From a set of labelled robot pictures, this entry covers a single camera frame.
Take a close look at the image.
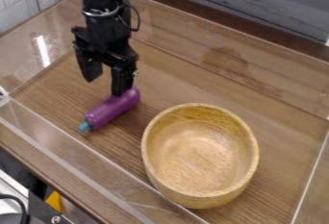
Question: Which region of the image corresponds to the black cable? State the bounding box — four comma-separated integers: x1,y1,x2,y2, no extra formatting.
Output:
0,193,31,224

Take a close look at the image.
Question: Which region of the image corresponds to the clear acrylic tray wall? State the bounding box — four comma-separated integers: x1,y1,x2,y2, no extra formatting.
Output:
0,87,209,224

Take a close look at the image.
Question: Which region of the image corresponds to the purple toy eggplant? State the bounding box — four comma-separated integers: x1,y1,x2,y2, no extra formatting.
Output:
79,87,140,133

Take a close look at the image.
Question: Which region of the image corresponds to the yellow and black equipment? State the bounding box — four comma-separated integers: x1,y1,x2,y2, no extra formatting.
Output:
24,188,87,224

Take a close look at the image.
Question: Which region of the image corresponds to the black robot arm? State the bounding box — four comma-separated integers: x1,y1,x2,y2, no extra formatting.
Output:
71,0,140,96

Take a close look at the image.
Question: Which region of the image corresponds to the brown wooden bowl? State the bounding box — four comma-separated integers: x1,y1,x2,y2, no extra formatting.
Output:
142,103,260,210

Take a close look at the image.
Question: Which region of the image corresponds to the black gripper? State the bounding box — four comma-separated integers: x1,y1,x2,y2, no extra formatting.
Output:
72,8,139,96

